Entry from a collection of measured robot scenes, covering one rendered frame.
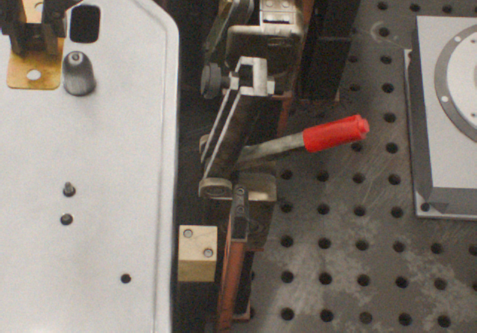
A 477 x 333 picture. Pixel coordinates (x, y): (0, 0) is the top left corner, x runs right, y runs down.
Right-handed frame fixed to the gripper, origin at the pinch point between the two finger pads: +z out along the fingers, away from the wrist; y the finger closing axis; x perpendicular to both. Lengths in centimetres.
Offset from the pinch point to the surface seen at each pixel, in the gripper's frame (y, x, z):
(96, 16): -0.3, -26.1, 34.0
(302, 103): -28, -29, 57
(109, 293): -4.5, 10.4, 27.5
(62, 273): 0.0, 8.5, 27.5
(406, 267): -41, -5, 58
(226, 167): -14.8, 1.8, 18.1
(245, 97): -15.6, 1.8, 6.5
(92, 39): 0.6, -26.5, 39.1
